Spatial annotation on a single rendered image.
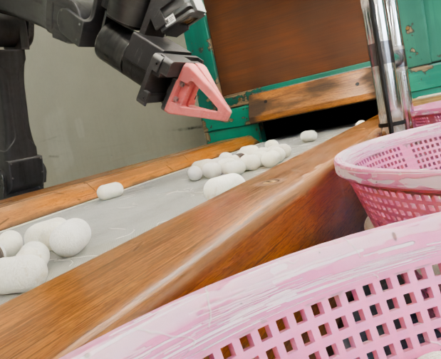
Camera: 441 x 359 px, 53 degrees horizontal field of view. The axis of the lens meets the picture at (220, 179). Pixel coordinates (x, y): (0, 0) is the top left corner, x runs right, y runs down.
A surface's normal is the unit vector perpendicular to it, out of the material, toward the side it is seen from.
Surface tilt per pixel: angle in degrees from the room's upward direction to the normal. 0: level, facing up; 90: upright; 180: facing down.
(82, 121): 90
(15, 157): 104
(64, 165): 90
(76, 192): 45
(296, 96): 67
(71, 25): 90
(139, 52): 90
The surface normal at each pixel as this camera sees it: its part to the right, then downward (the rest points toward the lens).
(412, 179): -0.88, 0.23
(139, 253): -0.20, -0.97
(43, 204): 0.47, -0.77
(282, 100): -0.48, -0.19
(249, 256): 0.87, -0.12
